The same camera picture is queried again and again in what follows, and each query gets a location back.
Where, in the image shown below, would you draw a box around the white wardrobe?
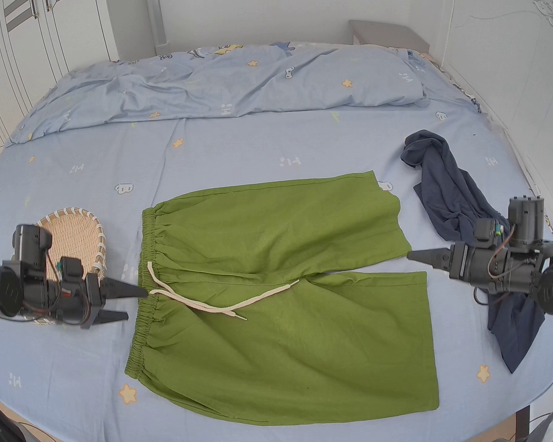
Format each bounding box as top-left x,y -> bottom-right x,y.
0,0 -> 120,153

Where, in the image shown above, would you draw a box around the dark blue garment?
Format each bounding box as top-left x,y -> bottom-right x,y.
400,129 -> 547,374

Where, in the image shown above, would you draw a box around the green shorts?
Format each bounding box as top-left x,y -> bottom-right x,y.
124,170 -> 441,427

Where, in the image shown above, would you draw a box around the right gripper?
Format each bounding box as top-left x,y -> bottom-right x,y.
448,242 -> 536,293

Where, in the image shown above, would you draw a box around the bed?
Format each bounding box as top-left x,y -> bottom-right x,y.
0,0 -> 553,442

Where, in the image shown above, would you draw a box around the round woven basket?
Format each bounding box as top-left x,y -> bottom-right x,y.
11,207 -> 108,326

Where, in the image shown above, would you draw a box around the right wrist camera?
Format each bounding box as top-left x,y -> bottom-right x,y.
474,219 -> 498,249

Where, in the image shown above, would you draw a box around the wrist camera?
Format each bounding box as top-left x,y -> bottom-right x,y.
474,219 -> 498,249
57,257 -> 85,289

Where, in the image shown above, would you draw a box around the grey wall pipe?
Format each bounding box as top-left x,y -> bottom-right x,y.
140,0 -> 168,47

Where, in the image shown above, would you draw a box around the pale blue quilt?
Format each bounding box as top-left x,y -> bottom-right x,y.
5,42 -> 431,148

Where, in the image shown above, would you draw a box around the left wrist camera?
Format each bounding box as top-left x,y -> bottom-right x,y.
57,257 -> 85,289

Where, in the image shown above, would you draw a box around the grey bedside table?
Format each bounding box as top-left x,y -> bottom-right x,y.
348,20 -> 430,54

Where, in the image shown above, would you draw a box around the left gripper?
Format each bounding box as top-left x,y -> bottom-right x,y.
27,272 -> 148,330

